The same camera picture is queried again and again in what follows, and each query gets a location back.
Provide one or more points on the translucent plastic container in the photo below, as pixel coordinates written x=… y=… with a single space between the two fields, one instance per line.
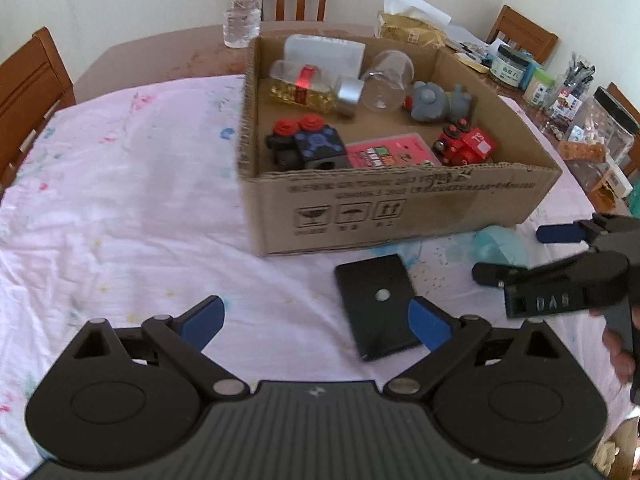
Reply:
x=325 y=52

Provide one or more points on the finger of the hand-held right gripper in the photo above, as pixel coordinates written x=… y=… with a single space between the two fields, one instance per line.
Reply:
x=495 y=274
x=557 y=234

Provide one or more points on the clear bottle silver cap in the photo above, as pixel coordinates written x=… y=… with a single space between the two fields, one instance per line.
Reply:
x=305 y=92

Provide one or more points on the clear glass cup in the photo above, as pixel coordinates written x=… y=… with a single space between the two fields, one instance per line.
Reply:
x=387 y=80

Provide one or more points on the white paper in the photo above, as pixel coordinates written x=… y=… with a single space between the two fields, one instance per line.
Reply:
x=415 y=2

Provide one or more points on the cardboard box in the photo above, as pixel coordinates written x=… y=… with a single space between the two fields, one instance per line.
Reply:
x=400 y=210

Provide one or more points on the large clear plastic jar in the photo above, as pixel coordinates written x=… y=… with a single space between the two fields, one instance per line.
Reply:
x=605 y=130

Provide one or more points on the pen holder with pens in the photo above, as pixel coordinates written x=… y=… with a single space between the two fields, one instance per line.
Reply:
x=572 y=85

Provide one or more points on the clear water bottle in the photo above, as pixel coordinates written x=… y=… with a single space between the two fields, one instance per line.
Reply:
x=242 y=10

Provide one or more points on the black rectangular case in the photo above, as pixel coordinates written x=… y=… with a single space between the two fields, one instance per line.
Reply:
x=370 y=310

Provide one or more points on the teal round object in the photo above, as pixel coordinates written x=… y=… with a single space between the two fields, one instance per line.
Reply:
x=500 y=245

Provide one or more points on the black toy car red wheels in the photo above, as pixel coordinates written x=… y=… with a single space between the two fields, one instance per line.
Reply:
x=320 y=145

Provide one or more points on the glass jar dark lid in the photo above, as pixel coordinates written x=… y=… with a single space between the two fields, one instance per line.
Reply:
x=507 y=67

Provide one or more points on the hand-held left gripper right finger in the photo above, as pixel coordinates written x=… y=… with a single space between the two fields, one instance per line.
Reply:
x=430 y=322

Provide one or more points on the yellow snack bag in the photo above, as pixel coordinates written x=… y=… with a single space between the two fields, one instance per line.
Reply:
x=410 y=30

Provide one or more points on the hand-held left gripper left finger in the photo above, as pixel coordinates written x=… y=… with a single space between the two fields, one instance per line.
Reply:
x=205 y=322

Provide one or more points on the red toy train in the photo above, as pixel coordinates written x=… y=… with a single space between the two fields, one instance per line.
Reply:
x=470 y=147

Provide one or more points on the grey toy vehicle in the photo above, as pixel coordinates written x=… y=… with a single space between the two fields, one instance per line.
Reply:
x=430 y=102

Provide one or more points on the person's right hand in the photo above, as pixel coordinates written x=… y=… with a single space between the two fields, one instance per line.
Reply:
x=617 y=360

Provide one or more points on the pink floral tablecloth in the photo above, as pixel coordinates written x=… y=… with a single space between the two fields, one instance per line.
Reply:
x=125 y=210

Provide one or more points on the small white jar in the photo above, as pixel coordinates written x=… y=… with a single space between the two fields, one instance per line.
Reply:
x=537 y=87

